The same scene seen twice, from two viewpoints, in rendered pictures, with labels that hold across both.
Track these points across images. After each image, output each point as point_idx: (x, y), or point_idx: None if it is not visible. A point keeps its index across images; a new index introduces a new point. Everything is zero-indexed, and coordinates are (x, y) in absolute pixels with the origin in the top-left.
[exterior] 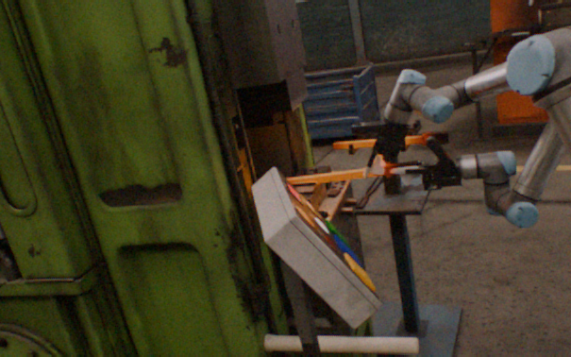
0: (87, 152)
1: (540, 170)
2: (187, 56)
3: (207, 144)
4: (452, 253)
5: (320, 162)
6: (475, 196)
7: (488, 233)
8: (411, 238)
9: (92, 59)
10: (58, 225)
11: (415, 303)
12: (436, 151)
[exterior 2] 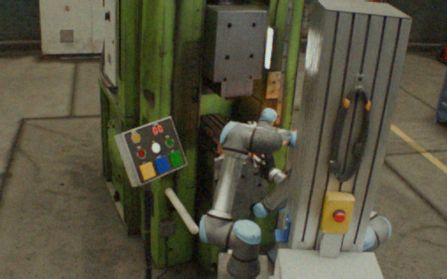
0: (144, 71)
1: (271, 194)
2: (163, 55)
3: (161, 93)
4: (395, 256)
5: (446, 152)
6: None
7: (435, 265)
8: (394, 232)
9: (155, 36)
10: (125, 93)
11: None
12: (265, 158)
